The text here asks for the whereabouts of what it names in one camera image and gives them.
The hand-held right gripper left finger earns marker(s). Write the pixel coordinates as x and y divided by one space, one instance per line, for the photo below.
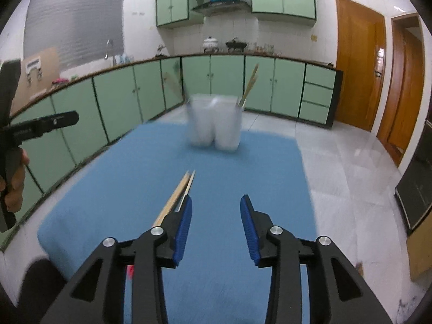
184 233

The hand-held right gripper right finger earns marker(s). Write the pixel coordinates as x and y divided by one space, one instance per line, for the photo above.
249 229

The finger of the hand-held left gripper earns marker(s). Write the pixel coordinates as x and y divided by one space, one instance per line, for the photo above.
59 119

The plain wooden chopstick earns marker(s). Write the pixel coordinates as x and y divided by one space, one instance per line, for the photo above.
188 185
251 79
170 199
250 91

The red patterned chopstick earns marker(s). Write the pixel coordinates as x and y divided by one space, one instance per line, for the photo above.
130 271

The white twin utensil holder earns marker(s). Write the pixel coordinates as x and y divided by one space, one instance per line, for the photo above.
216 125

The person's left hand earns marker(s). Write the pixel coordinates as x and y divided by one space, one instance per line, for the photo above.
15 189

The red cloth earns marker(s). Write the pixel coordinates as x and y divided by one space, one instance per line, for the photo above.
59 81

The blue tablecloth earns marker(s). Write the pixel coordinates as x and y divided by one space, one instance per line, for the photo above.
219 182

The wooden board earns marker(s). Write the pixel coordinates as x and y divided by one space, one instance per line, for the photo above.
50 64

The light blue container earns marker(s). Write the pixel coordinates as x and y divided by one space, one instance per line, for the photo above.
120 59

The metal faucet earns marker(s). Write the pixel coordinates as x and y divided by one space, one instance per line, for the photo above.
108 49

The grey window blind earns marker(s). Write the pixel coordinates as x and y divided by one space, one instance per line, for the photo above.
77 17

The green base cabinet with drawers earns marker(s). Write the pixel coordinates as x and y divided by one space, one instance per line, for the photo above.
287 87

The white lidded pot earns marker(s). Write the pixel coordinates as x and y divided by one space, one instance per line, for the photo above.
210 44

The black glass cabinet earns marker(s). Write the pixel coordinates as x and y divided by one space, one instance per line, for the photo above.
416 182

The cardboard box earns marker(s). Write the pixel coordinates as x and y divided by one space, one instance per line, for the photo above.
422 256

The small jars on counter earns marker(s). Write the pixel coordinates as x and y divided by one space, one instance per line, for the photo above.
263 49

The black wok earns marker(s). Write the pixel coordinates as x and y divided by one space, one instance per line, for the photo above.
235 44

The closed wooden door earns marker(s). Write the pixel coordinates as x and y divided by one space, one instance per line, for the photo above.
357 64

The open wooden door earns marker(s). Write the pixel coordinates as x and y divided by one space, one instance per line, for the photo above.
405 91

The white bracket gadget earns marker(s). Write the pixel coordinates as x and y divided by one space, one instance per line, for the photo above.
34 67

